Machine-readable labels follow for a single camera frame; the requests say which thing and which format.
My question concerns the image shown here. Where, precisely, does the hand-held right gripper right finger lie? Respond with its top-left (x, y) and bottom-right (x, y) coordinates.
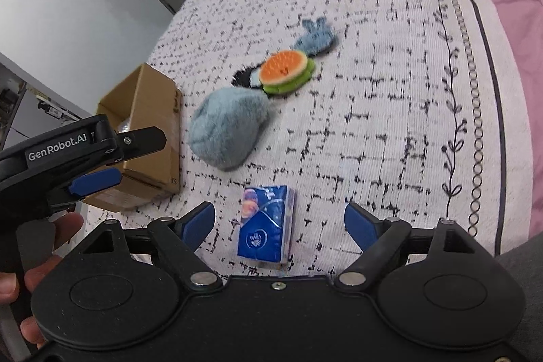
top-left (337, 202), bottom-right (488, 292)

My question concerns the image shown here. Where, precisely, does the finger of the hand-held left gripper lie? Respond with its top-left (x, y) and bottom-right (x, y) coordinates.
top-left (116, 127), bottom-right (166, 161)
top-left (69, 169), bottom-right (124, 197)

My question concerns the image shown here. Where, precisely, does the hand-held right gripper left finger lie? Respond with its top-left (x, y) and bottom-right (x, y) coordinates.
top-left (76, 202), bottom-right (222, 291)

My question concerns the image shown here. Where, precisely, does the brown cardboard box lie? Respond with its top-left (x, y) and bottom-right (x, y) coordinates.
top-left (82, 63), bottom-right (183, 212)

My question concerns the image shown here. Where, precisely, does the blue tissue packet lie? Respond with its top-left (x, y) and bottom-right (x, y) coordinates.
top-left (236, 184), bottom-right (297, 270)

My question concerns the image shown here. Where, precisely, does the fluffy grey-blue plush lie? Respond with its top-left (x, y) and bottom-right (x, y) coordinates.
top-left (188, 87), bottom-right (273, 172)

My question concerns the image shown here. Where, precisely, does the burger plush toy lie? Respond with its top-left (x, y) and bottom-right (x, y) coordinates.
top-left (259, 50), bottom-right (317, 96)

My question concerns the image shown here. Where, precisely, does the small blue plush toy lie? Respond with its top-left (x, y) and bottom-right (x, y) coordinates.
top-left (293, 18), bottom-right (338, 58)

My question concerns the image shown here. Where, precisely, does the person's left hand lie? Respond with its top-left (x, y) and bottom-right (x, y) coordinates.
top-left (0, 213), bottom-right (86, 346)

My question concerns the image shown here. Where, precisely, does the white patterned bedspread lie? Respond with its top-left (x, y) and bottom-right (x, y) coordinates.
top-left (82, 0), bottom-right (532, 279)

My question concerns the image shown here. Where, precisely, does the black cloth piece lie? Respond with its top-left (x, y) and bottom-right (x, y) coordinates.
top-left (232, 67), bottom-right (264, 88)

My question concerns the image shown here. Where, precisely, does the pink bed sheet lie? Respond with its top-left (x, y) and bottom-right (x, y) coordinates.
top-left (441, 0), bottom-right (543, 229)

